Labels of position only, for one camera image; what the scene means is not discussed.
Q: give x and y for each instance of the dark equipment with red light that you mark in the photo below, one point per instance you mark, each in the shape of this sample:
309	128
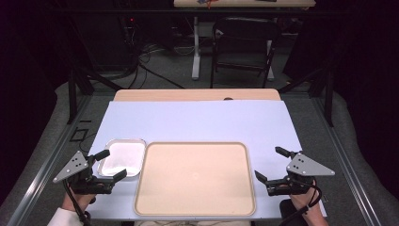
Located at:
131	28

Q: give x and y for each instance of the clear plastic container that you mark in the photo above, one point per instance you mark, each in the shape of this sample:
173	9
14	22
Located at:
124	157

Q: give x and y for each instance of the person's left hand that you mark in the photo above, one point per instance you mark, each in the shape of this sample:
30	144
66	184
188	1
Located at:
84	200

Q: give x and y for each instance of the pale board table cover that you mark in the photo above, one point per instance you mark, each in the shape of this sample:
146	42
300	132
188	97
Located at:
200	122

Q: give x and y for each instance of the person's right hand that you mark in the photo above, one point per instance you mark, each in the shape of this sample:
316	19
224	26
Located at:
302	199

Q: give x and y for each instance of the black folding chair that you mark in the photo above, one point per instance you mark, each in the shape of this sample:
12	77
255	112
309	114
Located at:
244	31

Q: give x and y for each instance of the white-legged background table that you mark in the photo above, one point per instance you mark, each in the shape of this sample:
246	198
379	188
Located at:
196	47

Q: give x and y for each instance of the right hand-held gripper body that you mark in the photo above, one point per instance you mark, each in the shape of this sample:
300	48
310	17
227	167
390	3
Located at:
306	168

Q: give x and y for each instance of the aluminium floor rail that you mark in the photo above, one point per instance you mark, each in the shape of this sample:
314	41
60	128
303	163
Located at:
348	163
44	172

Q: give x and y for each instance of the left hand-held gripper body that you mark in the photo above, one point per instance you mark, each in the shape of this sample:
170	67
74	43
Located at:
75	164

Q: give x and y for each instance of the wooden table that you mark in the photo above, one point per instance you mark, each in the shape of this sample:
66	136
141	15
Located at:
194	94

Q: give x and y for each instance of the large beige tray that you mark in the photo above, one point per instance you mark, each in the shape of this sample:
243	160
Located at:
194	179

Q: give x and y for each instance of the black floor outlet frame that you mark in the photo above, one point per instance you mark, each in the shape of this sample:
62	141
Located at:
78	135

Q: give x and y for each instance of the black metal stand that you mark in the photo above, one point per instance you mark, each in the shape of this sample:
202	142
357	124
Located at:
72	94
328	94

